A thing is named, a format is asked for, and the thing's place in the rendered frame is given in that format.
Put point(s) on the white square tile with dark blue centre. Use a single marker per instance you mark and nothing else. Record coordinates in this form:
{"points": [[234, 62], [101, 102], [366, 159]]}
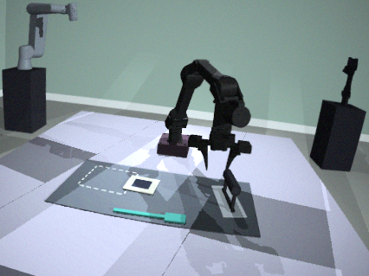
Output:
{"points": [[142, 184]]}

